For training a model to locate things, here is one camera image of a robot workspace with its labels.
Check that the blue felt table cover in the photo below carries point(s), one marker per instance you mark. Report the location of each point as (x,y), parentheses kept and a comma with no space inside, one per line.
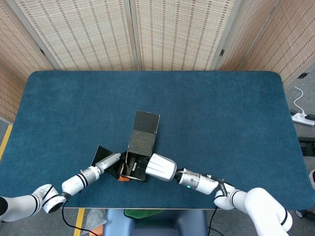
(73,110)

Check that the caster wheel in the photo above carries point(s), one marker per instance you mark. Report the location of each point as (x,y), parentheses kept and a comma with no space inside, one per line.
(300,213)

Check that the black cardboard box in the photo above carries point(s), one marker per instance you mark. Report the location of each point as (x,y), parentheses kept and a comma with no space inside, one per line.
(142,142)

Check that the clear plastic bag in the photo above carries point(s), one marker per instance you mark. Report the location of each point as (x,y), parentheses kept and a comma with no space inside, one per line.
(94,218)

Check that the black equipment box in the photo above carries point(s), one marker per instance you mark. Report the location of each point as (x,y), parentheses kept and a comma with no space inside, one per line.
(307,146)

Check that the woven folding screen panel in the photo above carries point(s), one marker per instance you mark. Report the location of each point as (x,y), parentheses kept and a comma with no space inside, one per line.
(73,32)
(248,29)
(14,49)
(177,32)
(292,37)

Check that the white power strip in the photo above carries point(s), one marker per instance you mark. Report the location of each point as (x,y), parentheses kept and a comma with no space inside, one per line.
(300,119)

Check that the black plug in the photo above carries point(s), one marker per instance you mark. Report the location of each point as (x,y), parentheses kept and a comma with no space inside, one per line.
(310,118)

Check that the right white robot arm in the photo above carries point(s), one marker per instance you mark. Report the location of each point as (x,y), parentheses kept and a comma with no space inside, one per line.
(204,183)

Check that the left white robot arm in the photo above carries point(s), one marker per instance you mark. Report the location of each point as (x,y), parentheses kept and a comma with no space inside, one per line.
(76,183)

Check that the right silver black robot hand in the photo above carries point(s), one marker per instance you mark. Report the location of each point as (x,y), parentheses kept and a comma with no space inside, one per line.
(161,168)

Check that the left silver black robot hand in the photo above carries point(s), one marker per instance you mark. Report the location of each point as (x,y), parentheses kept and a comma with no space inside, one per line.
(108,161)

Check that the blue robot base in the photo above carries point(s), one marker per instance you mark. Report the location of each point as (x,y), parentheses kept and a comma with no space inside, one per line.
(157,226)

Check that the orange object on floor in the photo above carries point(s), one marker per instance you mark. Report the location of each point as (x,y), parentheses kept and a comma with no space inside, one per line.
(97,232)

